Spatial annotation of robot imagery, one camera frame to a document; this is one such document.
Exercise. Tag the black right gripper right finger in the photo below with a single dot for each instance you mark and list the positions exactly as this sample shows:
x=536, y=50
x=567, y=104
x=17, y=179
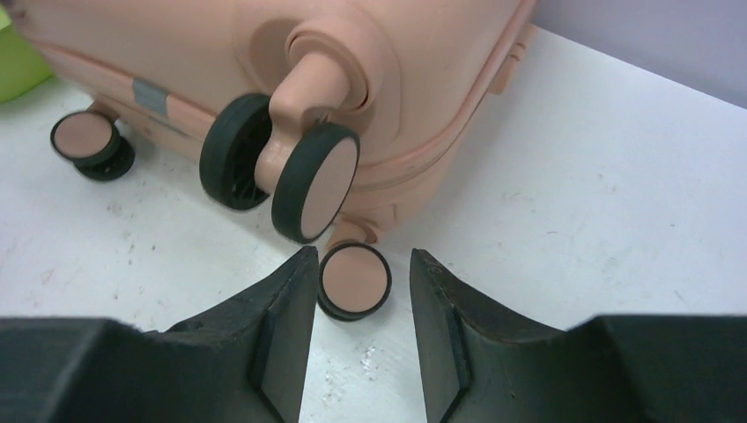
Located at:
x=482, y=362

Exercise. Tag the green plastic tray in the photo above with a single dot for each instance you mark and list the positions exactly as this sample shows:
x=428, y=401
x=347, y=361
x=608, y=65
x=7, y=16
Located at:
x=22, y=67

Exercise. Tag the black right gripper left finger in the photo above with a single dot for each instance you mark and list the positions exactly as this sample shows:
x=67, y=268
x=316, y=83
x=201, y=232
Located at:
x=243, y=360

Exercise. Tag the pink hard-shell suitcase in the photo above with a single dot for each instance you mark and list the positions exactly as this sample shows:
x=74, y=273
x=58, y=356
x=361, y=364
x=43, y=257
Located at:
x=344, y=115

